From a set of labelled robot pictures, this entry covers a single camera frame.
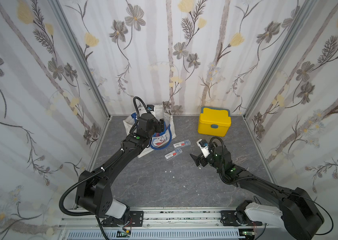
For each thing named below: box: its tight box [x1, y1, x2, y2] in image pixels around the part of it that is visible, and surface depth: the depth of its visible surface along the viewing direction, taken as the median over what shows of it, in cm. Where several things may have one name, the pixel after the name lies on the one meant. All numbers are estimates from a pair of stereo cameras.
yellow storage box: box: [197, 106, 232, 137], surface depth 104 cm
